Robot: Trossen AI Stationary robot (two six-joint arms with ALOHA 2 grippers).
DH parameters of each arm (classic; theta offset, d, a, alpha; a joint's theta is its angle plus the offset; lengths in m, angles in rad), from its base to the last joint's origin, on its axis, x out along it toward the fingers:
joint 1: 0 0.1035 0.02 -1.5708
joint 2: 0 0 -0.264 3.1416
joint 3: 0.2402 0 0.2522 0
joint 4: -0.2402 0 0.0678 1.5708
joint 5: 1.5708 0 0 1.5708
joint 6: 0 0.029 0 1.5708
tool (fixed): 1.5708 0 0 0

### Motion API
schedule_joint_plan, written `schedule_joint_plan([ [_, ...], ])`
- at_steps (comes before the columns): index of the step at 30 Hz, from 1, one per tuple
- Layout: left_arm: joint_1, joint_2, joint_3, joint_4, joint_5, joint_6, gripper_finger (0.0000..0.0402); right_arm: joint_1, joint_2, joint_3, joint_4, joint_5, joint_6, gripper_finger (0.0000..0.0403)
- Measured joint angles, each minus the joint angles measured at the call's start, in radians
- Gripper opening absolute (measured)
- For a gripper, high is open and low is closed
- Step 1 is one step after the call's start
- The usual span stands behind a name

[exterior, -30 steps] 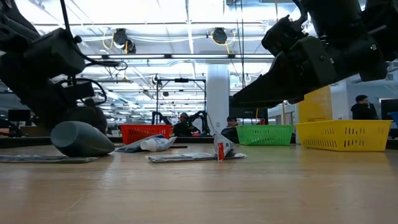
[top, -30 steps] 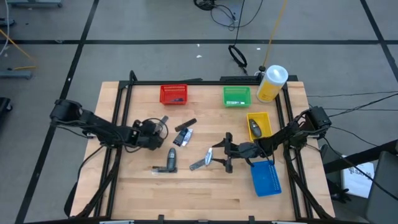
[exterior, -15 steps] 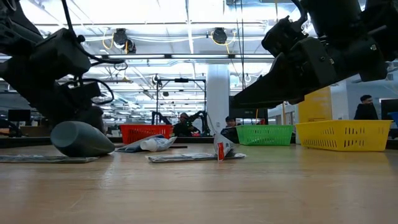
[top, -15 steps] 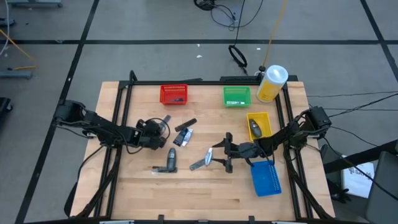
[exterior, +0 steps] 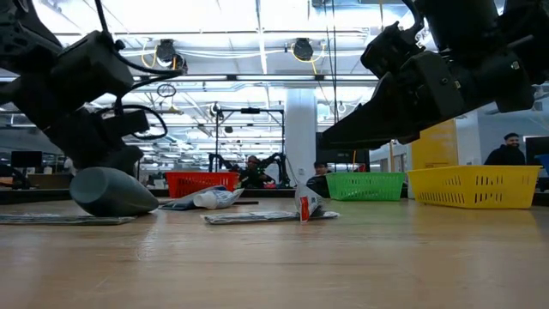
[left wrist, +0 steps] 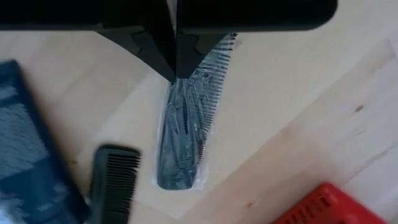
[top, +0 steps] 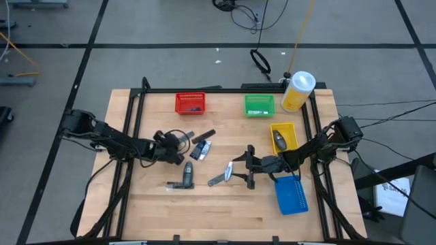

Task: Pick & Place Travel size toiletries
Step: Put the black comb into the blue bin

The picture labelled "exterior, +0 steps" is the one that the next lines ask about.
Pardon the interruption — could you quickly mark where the small black monitor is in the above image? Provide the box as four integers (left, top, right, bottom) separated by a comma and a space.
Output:
10, 149, 44, 169

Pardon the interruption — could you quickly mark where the white building column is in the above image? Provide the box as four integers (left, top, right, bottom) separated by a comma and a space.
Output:
285, 88, 318, 185

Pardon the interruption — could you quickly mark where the long dark packet white end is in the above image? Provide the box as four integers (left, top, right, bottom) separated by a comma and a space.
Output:
0, 213, 136, 227

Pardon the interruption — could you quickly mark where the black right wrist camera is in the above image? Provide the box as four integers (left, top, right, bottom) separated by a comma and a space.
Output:
359, 20, 426, 79

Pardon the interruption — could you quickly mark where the black background robot rig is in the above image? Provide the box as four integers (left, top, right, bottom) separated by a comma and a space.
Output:
208, 101, 293, 190

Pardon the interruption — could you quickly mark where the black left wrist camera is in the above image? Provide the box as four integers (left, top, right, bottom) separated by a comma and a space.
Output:
99, 108, 152, 139

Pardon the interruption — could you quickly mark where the large black screen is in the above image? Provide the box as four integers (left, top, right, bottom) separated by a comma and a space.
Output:
316, 148, 371, 173

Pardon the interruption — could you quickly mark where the dark grey oval bottle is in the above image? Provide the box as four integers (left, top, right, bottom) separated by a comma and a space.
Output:
69, 166, 160, 218

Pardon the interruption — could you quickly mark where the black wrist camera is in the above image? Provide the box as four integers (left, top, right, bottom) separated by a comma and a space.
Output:
359, 20, 426, 79
99, 108, 152, 139

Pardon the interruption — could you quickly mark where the black aluminium table frame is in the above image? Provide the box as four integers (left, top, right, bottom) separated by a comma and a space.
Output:
0, 187, 331, 205

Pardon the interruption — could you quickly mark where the person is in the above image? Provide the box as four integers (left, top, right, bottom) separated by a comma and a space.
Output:
483, 131, 527, 167
238, 154, 275, 190
305, 161, 332, 199

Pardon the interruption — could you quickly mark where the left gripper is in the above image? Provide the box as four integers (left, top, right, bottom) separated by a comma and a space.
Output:
40, 105, 145, 175

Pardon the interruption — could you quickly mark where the yellow plastic basket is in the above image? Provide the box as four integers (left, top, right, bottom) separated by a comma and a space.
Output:
406, 164, 543, 210

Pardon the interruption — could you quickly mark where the dark blue packet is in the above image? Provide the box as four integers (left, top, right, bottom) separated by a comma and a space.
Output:
159, 185, 228, 212

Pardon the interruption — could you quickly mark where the green plastic basket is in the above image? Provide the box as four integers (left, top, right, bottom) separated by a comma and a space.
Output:
324, 171, 407, 202

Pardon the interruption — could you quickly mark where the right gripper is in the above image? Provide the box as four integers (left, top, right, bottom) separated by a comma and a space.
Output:
321, 51, 498, 150

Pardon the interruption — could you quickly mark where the crinkled grey packet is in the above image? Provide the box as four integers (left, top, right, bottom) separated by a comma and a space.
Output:
200, 209, 341, 226

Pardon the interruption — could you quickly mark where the small white toothpaste tube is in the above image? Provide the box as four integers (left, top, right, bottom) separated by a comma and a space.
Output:
293, 183, 328, 225

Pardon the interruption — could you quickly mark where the black ceiling cable reel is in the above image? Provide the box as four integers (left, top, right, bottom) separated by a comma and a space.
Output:
154, 38, 189, 75
291, 37, 315, 62

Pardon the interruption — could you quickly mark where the red plastic basket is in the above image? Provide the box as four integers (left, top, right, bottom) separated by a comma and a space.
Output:
165, 171, 240, 199

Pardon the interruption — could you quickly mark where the black desk monitor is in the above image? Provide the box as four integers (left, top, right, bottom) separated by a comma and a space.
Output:
525, 136, 549, 167

